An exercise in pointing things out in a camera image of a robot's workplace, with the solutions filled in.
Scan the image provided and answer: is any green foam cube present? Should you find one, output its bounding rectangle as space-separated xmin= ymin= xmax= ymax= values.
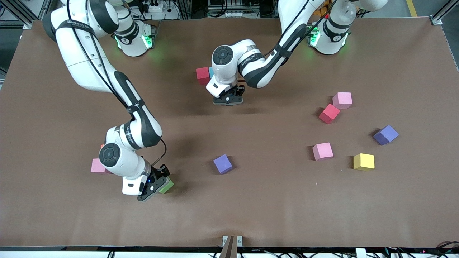
xmin=159 ymin=178 xmax=175 ymax=194

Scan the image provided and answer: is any red foam cube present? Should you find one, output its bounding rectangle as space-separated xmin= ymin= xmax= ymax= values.
xmin=196 ymin=67 xmax=210 ymax=85
xmin=318 ymin=103 xmax=341 ymax=125

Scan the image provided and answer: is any pink foam cube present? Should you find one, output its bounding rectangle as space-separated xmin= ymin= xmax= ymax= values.
xmin=332 ymin=92 xmax=353 ymax=110
xmin=90 ymin=158 xmax=112 ymax=175
xmin=312 ymin=142 xmax=334 ymax=161

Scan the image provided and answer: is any purple foam cube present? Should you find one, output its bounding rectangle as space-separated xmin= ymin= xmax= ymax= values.
xmin=373 ymin=125 xmax=399 ymax=146
xmin=213 ymin=154 xmax=233 ymax=175

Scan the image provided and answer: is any white equipment rack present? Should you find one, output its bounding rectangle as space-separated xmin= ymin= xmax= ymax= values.
xmin=207 ymin=0 xmax=251 ymax=18

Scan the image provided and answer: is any white power strip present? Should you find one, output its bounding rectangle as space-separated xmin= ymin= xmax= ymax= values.
xmin=138 ymin=0 xmax=180 ymax=20

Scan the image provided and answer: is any orange fruit net bag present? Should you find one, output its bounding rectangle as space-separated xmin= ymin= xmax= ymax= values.
xmin=314 ymin=0 xmax=332 ymax=19

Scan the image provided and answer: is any yellow foam cube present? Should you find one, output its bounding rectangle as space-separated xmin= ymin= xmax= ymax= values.
xmin=353 ymin=153 xmax=375 ymax=171

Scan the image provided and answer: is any metal table edge bracket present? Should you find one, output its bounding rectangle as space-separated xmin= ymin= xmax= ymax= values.
xmin=222 ymin=235 xmax=243 ymax=248

